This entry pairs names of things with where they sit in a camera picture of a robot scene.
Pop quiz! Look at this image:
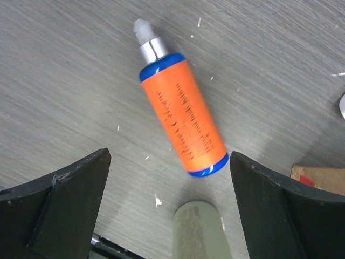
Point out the green bottle white cap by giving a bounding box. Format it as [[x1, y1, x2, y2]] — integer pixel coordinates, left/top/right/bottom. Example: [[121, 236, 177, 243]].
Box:
[[172, 200, 232, 259]]

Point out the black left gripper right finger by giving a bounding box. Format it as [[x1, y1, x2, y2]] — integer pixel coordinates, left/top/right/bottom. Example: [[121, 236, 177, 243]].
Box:
[[230, 152, 344, 258]]

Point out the blue pump bottle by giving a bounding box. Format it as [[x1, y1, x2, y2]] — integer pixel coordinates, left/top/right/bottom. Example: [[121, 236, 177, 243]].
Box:
[[133, 19, 229, 178]]

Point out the burlap canvas tote bag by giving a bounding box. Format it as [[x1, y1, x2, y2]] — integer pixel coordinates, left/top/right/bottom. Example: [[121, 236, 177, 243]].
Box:
[[290, 165, 345, 195]]

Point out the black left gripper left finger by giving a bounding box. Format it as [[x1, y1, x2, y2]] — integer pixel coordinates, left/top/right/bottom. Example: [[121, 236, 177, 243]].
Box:
[[1, 148, 111, 258]]

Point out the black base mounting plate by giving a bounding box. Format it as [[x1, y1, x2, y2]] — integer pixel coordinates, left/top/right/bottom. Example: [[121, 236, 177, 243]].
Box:
[[87, 233, 143, 259]]

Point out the metal clothes rack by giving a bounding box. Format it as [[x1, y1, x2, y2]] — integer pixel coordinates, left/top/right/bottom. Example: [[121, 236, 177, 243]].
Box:
[[339, 94, 345, 119]]

